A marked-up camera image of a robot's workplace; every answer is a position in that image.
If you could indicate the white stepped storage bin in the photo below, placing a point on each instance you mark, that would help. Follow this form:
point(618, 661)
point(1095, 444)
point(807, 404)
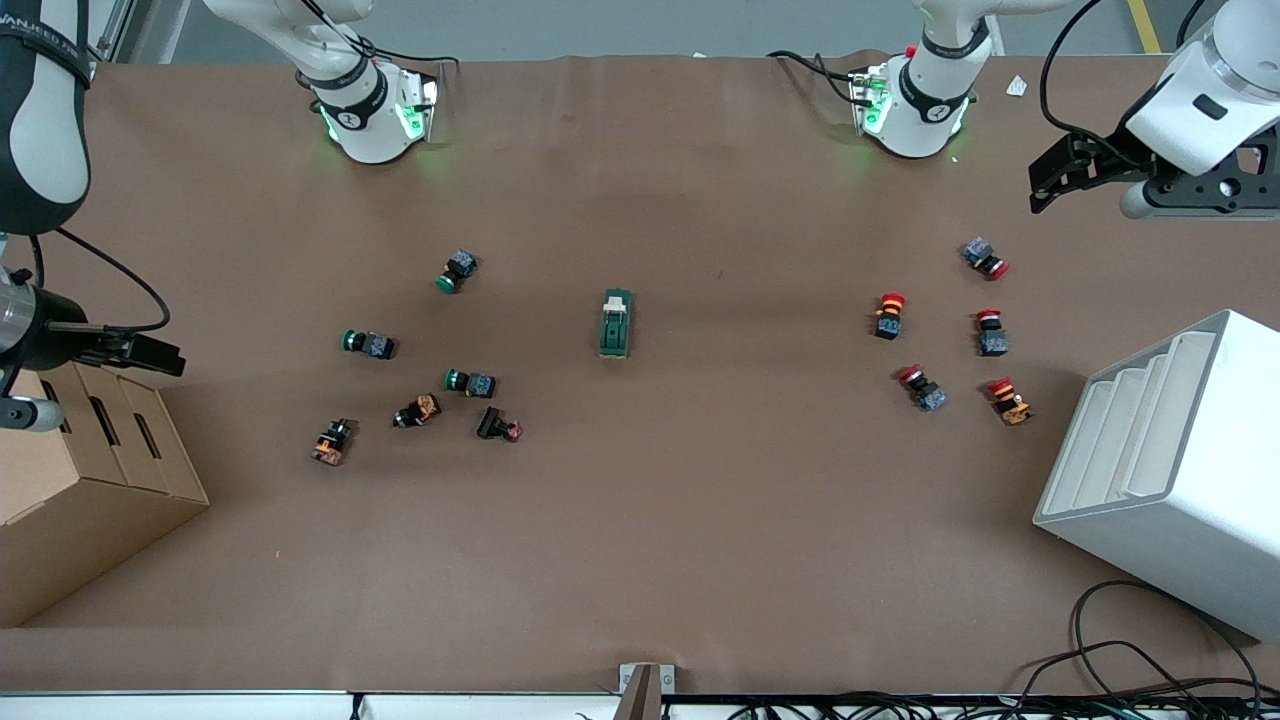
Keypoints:
point(1200, 480)

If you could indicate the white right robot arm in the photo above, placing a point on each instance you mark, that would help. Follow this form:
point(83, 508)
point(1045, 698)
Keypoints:
point(360, 110)

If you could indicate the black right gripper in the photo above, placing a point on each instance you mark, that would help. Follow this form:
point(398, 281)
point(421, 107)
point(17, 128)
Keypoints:
point(52, 338)

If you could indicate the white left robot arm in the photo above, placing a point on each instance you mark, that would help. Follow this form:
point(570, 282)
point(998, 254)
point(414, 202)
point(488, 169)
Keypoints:
point(930, 110)

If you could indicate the red mushroom button blue block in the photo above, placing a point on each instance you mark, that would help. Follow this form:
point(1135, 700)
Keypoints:
point(978, 251)
point(993, 342)
point(930, 396)

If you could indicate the black switch red block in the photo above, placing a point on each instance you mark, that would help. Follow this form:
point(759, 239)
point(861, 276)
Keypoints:
point(490, 422)

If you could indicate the green load switch cream base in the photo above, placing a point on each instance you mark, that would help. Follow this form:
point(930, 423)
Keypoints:
point(615, 325)

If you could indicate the small white paper tag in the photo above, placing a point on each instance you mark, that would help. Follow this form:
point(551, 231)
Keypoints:
point(1017, 86)

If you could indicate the slotted cardboard box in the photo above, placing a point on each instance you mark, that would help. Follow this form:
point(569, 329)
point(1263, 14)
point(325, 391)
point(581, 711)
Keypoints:
point(60, 500)

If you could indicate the metal bracket with post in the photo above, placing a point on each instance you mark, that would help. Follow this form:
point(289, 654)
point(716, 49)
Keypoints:
point(640, 695)

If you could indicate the black knob switch orange block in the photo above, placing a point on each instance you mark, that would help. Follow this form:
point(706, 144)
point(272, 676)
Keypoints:
point(424, 407)
point(330, 447)

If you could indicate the green pushbutton blue block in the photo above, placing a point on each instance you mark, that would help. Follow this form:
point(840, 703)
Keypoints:
point(377, 346)
point(480, 384)
point(460, 265)

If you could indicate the aluminium frame profile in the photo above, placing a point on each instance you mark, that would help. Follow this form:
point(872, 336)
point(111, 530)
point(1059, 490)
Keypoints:
point(110, 25)

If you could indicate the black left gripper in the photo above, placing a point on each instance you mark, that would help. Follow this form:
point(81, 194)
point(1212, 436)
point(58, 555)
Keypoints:
point(1096, 158)

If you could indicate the red button orange relay block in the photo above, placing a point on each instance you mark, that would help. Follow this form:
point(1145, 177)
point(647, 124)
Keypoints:
point(1012, 408)

